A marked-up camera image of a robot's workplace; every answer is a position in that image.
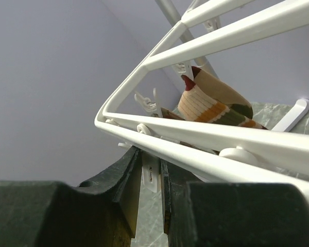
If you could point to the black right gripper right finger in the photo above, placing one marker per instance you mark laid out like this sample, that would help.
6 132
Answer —
196 213

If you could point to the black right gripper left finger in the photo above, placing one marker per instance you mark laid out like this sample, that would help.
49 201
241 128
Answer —
101 211

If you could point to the white clip drying hanger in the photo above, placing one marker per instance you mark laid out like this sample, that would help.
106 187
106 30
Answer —
233 154

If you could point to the argyle patterned sock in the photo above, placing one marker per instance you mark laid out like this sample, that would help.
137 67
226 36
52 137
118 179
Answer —
207 99

